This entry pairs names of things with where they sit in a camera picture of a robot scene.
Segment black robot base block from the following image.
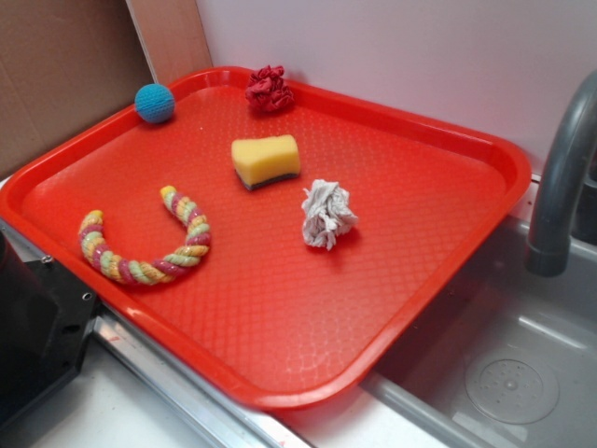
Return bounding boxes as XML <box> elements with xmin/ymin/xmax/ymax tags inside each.
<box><xmin>1</xmin><ymin>236</ymin><xmax>98</xmax><ymax>428</ymax></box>

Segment blue knitted ball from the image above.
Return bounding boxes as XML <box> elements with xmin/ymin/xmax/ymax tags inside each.
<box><xmin>134</xmin><ymin>83</ymin><xmax>175</xmax><ymax>124</ymax></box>

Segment grey toy sink basin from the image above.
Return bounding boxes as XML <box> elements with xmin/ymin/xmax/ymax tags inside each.
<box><xmin>363</xmin><ymin>218</ymin><xmax>596</xmax><ymax>447</ymax></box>

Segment multicoloured braided rope toy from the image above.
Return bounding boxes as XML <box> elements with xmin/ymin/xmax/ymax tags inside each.
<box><xmin>78</xmin><ymin>186</ymin><xmax>212</xmax><ymax>286</ymax></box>

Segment grey plastic faucet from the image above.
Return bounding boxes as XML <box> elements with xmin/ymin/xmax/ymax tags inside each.
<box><xmin>524</xmin><ymin>72</ymin><xmax>596</xmax><ymax>277</ymax></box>

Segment crumpled white paper ball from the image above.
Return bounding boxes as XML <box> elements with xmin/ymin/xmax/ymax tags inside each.
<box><xmin>301</xmin><ymin>179</ymin><xmax>359</xmax><ymax>251</ymax></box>

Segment crumpled red cloth ball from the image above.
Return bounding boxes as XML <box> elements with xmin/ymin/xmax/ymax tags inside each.
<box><xmin>245</xmin><ymin>65</ymin><xmax>295</xmax><ymax>113</ymax></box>

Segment brown cardboard panel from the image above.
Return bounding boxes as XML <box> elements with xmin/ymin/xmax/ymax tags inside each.
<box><xmin>1</xmin><ymin>1</ymin><xmax>212</xmax><ymax>178</ymax></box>

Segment red plastic tray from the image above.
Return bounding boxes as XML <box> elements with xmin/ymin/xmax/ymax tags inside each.
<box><xmin>1</xmin><ymin>67</ymin><xmax>531</xmax><ymax>410</ymax></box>

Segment yellow sponge with dark base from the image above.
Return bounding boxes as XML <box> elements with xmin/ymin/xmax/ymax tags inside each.
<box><xmin>231</xmin><ymin>134</ymin><xmax>301</xmax><ymax>190</ymax></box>

